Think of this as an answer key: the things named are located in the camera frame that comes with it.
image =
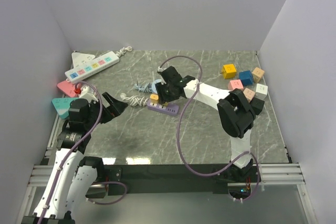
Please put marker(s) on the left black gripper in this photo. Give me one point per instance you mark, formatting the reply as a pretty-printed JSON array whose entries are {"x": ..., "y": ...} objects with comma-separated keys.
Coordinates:
[{"x": 115, "y": 109}]

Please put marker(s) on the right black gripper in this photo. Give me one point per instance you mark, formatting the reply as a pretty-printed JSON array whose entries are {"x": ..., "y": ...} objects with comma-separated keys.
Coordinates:
[{"x": 163, "y": 98}]

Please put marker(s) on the purple power strip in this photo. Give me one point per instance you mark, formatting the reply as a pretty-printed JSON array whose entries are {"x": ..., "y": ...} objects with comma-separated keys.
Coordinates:
[{"x": 169, "y": 109}]

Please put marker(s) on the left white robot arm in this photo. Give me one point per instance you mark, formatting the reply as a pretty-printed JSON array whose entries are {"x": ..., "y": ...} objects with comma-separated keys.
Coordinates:
[{"x": 73, "y": 173}]

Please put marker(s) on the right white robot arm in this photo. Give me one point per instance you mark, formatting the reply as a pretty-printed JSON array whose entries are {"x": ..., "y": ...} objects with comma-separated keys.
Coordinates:
[{"x": 235, "y": 112}]

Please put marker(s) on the blue round socket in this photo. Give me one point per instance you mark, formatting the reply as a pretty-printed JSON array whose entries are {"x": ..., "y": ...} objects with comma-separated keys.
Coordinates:
[{"x": 153, "y": 86}]

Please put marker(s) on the pink triangle socket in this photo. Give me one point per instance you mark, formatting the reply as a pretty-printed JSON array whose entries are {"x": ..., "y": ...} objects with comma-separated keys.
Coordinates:
[{"x": 69, "y": 89}]

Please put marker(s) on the teal triangle socket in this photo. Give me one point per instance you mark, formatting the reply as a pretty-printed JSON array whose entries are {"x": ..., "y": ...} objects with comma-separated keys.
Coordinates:
[{"x": 62, "y": 106}]

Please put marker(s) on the white triangle socket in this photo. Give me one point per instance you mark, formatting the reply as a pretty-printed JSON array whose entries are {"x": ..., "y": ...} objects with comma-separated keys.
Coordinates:
[{"x": 79, "y": 58}]

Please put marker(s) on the yellow cube socket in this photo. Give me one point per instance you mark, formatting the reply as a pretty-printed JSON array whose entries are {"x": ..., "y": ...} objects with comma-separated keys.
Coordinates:
[{"x": 229, "y": 71}]

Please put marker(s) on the blue cube socket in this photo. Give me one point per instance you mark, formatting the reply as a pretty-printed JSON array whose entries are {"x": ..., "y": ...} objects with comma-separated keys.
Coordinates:
[{"x": 246, "y": 78}]

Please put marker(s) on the light pink cube socket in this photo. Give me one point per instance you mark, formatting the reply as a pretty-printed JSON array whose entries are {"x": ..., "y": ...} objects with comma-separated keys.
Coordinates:
[{"x": 249, "y": 94}]

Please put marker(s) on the black cube socket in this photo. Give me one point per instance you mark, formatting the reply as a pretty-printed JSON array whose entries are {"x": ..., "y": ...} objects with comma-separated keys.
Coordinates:
[{"x": 257, "y": 105}]

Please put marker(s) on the tan cube socket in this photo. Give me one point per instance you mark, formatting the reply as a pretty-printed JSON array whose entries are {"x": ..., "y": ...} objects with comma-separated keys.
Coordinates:
[{"x": 257, "y": 74}]

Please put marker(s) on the white cube socket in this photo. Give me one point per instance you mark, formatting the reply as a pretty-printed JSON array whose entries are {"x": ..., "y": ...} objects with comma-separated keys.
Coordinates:
[{"x": 261, "y": 91}]

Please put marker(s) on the long white power strip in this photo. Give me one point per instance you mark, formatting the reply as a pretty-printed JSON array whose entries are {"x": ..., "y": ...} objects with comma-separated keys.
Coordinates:
[{"x": 92, "y": 67}]

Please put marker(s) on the black base crossbar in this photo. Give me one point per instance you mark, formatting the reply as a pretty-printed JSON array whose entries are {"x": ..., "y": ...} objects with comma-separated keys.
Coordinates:
[{"x": 141, "y": 179}]

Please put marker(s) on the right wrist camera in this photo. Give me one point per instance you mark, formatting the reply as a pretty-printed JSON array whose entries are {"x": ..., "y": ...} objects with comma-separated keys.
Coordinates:
[{"x": 160, "y": 70}]

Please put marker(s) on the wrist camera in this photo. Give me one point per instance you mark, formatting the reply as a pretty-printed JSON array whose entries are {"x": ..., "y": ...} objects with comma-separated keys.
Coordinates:
[
  {"x": 86, "y": 92},
  {"x": 160, "y": 70}
]

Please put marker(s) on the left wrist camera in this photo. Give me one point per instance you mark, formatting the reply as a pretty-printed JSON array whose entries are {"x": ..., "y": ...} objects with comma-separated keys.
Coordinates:
[{"x": 86, "y": 92}]

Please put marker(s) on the aluminium frame rail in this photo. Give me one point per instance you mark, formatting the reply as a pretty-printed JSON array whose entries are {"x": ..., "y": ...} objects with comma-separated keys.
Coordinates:
[{"x": 271, "y": 174}]

